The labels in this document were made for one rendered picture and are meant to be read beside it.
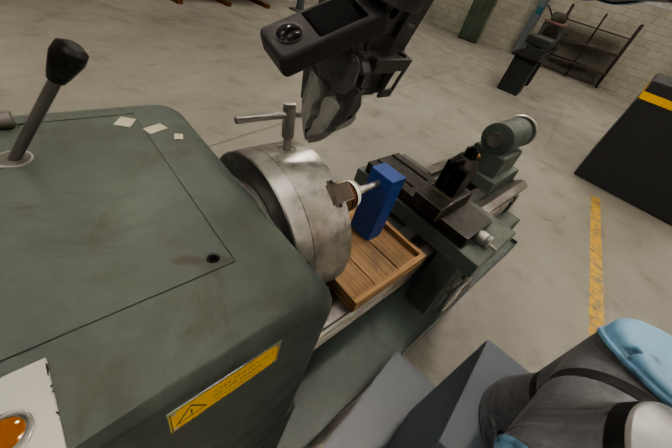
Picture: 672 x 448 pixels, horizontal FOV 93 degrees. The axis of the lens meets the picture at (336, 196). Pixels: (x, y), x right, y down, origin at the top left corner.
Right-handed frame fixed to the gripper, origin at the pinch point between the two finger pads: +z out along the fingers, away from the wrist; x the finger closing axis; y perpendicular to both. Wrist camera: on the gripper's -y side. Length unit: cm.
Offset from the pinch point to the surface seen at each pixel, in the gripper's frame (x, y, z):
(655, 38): 115, 1415, -5
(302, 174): 1.1, 4.6, 11.5
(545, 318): -94, 184, 114
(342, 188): -2.6, 12.7, 14.2
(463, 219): -18, 66, 33
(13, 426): -15.5, -32.4, 4.2
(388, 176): 0.9, 37.9, 24.0
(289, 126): 9.3, 5.8, 8.3
